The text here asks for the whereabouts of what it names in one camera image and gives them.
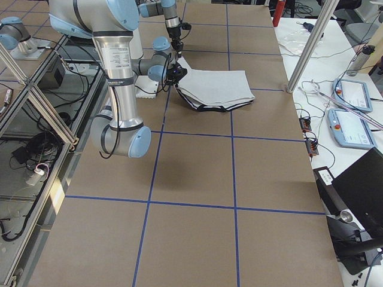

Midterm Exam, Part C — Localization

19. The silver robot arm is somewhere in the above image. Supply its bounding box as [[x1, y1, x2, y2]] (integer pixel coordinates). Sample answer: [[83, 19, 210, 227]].
[[48, 1, 187, 158], [138, 0, 192, 58]]

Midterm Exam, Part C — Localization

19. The near blue teach pendant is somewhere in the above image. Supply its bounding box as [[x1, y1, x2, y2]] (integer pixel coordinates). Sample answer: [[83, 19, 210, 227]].
[[327, 109, 377, 150]]

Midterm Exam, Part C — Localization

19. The far blue teach pendant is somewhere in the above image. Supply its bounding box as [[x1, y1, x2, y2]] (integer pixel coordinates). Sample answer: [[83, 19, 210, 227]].
[[333, 78, 373, 112]]

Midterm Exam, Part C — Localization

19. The grey water bottle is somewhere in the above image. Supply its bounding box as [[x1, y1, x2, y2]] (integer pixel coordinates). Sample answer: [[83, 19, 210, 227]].
[[352, 45, 375, 72]]

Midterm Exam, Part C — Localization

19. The red cylinder bottle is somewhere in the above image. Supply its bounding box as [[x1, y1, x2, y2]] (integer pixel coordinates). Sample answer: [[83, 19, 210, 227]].
[[272, 0, 285, 27]]

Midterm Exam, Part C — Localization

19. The aluminium frame post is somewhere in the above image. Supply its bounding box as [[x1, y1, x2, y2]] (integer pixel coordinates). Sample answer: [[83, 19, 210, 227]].
[[287, 0, 339, 93]]

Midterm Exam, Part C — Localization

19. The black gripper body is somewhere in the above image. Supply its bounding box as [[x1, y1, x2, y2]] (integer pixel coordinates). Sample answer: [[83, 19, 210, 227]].
[[166, 62, 187, 86], [167, 21, 192, 53]]

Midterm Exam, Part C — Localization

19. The grey cartoon print t-shirt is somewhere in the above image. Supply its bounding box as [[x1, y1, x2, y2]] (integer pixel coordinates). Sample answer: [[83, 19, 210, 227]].
[[175, 58, 255, 112]]

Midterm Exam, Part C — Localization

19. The clear plastic sheet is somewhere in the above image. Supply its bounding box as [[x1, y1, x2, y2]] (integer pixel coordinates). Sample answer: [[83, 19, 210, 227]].
[[278, 29, 311, 56]]

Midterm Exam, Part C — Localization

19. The blue teach pendant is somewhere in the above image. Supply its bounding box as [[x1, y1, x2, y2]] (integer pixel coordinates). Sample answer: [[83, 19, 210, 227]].
[[327, 109, 377, 150], [333, 78, 373, 112]]

